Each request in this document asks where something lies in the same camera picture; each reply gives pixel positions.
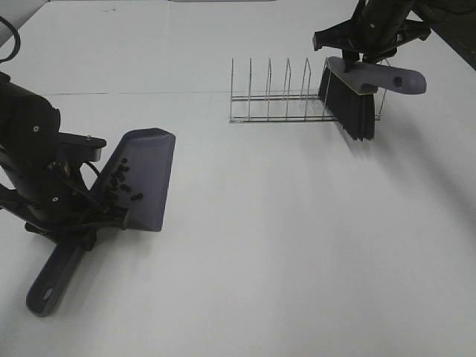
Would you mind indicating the pile of coffee beans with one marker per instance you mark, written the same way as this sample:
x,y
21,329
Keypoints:
x,y
117,184

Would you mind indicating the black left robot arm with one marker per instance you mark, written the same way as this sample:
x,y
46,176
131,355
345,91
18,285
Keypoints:
x,y
43,164

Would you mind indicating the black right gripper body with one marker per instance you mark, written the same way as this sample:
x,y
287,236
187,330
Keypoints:
x,y
370,41

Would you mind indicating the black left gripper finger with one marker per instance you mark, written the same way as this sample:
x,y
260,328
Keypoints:
x,y
88,241

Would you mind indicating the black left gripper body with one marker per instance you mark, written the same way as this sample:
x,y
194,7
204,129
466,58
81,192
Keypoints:
x,y
72,209

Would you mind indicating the grey plastic dustpan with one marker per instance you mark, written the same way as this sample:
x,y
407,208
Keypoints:
x,y
150,154

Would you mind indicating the grey hand brush black bristles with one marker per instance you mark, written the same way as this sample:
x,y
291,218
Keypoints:
x,y
349,94

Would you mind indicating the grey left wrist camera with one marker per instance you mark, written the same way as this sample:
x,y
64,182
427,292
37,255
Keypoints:
x,y
81,148

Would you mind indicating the metal wire dish rack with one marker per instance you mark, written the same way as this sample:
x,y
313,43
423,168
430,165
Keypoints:
x,y
291,98

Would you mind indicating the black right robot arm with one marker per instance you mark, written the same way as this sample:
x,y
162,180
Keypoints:
x,y
397,11

